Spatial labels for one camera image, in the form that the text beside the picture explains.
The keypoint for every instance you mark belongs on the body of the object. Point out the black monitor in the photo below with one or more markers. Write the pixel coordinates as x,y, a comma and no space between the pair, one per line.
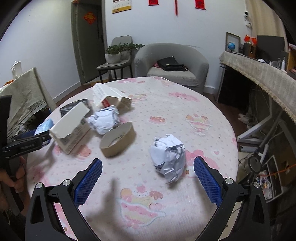
269,48

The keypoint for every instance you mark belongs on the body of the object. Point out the grey dining chair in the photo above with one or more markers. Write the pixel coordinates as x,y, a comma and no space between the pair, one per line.
117,66

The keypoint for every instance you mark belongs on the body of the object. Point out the black Face tissue pack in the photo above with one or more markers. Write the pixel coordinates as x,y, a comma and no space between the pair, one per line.
65,109

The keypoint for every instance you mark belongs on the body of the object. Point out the pink cartoon tablecloth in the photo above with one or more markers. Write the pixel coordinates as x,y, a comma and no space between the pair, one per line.
131,200

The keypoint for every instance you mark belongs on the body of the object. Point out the small blue globe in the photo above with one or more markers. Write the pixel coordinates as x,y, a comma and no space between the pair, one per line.
231,46

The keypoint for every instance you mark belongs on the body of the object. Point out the white red SanDisk box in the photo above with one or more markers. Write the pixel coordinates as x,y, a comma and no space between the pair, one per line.
105,96

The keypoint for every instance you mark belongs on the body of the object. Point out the blue face mask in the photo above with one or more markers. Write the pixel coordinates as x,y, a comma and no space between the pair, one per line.
45,126

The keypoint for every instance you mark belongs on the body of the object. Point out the white kettle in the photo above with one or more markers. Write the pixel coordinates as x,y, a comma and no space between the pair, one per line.
16,69

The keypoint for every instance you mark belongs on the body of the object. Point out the wall calendar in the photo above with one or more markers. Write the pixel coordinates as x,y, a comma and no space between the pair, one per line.
121,5

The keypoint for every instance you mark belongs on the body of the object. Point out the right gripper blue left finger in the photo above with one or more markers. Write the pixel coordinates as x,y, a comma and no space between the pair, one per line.
84,181

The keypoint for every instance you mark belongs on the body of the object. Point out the white paper ball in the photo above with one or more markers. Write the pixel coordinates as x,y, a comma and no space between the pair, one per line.
168,156

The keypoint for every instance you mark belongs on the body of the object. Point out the dark green door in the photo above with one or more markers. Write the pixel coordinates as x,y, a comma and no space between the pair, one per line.
88,38

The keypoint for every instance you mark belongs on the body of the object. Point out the potted green plant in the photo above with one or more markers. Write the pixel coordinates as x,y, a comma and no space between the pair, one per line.
116,53

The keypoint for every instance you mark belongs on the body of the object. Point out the framed picture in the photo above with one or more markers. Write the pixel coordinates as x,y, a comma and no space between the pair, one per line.
230,37

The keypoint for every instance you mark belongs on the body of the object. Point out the beige patterned tablecloth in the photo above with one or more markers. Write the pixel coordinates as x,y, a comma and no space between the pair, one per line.
29,95

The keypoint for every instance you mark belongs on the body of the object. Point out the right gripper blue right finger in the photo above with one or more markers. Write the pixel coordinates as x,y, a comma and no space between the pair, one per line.
209,183

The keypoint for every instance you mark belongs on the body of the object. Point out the red wall banner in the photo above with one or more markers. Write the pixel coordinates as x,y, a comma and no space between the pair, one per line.
200,4

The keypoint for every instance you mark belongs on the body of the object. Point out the grey armchair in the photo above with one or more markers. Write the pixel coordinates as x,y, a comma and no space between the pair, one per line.
145,64

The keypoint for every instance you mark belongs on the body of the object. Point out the white security camera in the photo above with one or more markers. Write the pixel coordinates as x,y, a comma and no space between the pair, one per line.
247,19

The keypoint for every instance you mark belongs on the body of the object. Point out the white torn carton box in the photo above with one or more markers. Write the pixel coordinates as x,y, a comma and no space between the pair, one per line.
71,128

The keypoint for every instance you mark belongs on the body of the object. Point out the black handbag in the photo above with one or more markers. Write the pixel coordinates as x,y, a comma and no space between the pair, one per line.
170,64

